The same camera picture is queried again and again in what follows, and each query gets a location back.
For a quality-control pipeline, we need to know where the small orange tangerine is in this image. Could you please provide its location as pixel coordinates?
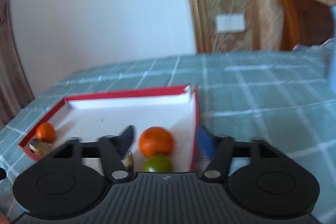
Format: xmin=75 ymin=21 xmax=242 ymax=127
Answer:
xmin=36 ymin=122 xmax=56 ymax=144

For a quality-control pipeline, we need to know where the dark eggplant chunk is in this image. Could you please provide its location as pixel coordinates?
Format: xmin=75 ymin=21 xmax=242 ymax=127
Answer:
xmin=121 ymin=150 xmax=134 ymax=173

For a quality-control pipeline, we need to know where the green tomato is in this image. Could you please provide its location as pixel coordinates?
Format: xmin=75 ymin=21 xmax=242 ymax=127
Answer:
xmin=143 ymin=154 xmax=174 ymax=173

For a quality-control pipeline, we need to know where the large orange tangerine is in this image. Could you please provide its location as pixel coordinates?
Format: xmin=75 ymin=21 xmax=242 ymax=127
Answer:
xmin=138 ymin=127 xmax=175 ymax=158

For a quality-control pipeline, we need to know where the teal plaid bed sheet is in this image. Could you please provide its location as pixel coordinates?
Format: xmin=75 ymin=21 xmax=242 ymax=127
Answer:
xmin=1 ymin=52 xmax=335 ymax=223

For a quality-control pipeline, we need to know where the beige floral curtain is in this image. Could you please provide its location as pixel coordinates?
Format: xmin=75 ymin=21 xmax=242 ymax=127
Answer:
xmin=1 ymin=0 xmax=34 ymax=128

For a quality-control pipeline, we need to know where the red shallow cardboard box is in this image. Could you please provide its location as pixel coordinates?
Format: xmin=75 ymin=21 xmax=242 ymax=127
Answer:
xmin=19 ymin=85 xmax=199 ymax=172

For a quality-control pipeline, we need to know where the wooden headboard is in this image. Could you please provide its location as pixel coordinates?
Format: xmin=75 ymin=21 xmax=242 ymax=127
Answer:
xmin=280 ymin=0 xmax=334 ymax=51

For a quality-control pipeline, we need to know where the white electric kettle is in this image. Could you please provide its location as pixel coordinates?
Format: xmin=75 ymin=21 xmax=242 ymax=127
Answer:
xmin=328 ymin=5 xmax=336 ymax=93

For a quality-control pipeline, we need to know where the white wall switch panel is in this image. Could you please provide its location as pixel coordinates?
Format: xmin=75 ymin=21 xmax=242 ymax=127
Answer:
xmin=215 ymin=13 xmax=246 ymax=34

